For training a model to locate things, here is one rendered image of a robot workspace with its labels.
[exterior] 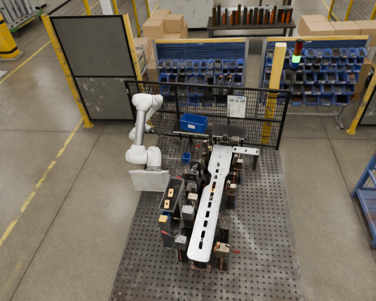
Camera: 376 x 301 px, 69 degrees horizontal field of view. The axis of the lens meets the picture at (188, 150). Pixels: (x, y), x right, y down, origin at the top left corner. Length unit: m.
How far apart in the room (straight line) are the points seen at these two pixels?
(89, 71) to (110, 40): 0.71
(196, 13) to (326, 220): 6.97
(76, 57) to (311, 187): 4.03
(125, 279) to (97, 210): 1.60
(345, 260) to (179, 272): 1.97
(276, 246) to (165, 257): 1.03
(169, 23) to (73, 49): 2.88
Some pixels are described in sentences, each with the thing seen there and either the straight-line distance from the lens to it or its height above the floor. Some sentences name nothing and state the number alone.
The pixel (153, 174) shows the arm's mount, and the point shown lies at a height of 0.99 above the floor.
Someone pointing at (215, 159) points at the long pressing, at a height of 1.00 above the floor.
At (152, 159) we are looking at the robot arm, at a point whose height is 1.02.
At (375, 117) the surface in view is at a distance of 5.31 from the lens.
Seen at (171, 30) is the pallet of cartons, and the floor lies 0.80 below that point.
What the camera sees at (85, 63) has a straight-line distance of 4.80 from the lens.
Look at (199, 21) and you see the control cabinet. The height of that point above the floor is 0.30.
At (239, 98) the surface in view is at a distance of 3.15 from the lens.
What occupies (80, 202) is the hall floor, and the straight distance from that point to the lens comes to 4.27.
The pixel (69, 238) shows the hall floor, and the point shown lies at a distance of 3.98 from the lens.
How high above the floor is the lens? 3.11
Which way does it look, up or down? 43 degrees down
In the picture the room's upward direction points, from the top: 5 degrees counter-clockwise
